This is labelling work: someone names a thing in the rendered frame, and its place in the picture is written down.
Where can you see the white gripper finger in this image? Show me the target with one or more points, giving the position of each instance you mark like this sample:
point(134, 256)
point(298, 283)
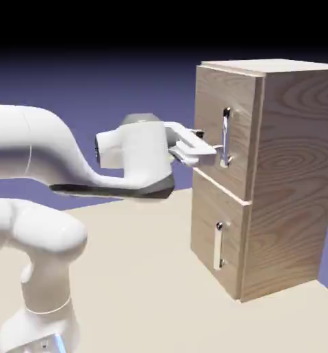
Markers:
point(198, 133)
point(219, 148)

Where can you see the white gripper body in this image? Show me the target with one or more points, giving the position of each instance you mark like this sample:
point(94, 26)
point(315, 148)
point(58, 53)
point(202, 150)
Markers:
point(193, 144)

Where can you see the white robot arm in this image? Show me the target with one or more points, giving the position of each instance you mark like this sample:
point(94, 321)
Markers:
point(42, 143)

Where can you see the light wood cabinet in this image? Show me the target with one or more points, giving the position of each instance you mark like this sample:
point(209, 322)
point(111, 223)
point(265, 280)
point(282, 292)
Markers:
point(290, 179)

